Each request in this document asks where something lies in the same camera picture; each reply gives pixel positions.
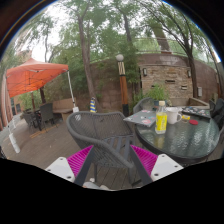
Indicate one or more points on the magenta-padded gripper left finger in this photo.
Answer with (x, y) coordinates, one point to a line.
(80, 160)

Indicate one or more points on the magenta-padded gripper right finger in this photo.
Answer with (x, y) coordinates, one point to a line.
(145, 160)

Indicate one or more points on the clear bottle with yellow label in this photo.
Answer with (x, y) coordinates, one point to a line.
(161, 121)

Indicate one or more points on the grey laptop with stickers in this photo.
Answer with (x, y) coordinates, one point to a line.
(141, 118)

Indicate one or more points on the white mug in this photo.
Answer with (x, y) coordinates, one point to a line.
(172, 116)

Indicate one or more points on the blue yellow striped cone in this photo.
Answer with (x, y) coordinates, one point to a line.
(93, 106)

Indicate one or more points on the wooden bench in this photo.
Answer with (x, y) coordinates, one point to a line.
(63, 106)

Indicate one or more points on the dark wicker patio chair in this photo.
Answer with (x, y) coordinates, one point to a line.
(46, 113)

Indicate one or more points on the small yellow pack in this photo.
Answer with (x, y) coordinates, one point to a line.
(185, 117)

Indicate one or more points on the black laptop with stickers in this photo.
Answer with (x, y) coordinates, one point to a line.
(196, 112)

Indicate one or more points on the orange canopy tent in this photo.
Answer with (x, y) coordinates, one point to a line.
(31, 76)

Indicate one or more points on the dark forked-trunk tree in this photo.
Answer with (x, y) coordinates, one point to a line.
(191, 70)

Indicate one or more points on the slanted brown-trunk tree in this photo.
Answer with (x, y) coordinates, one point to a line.
(86, 56)

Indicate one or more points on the brown lamp post, globe light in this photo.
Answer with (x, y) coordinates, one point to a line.
(123, 90)

